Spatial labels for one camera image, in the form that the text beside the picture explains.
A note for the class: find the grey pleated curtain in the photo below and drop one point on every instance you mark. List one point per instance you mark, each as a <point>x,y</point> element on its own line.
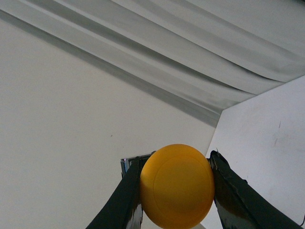
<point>210,54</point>

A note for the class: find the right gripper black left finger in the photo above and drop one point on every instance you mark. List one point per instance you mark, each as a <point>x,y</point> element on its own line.
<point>123,210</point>

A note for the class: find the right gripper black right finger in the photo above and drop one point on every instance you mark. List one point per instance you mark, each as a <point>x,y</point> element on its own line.
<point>239,206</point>

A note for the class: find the yellow push button switch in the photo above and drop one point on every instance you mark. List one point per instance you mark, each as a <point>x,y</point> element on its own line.
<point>176,186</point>

